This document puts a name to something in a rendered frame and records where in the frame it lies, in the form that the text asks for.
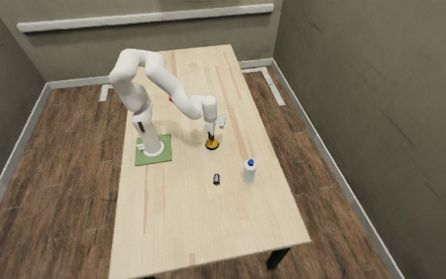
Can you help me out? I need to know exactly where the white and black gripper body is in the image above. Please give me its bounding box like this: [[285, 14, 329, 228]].
[[204, 122, 216, 136]]

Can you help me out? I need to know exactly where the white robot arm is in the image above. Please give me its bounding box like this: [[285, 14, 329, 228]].
[[109, 49, 226, 157]]

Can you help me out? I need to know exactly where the yellow and black service bell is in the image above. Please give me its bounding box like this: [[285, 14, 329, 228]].
[[205, 139, 219, 150]]

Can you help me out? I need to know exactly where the white bottle with blue cap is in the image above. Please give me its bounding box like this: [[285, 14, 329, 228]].
[[243, 159, 257, 184]]

